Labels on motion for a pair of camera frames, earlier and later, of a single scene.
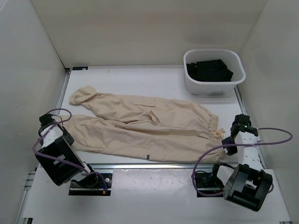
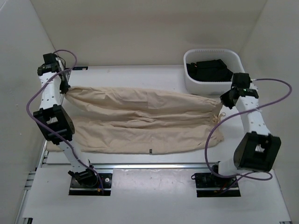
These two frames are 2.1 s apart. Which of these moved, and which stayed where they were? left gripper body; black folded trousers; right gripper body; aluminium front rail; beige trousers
Moved: right gripper body; beige trousers; left gripper body
Stayed: black folded trousers; aluminium front rail
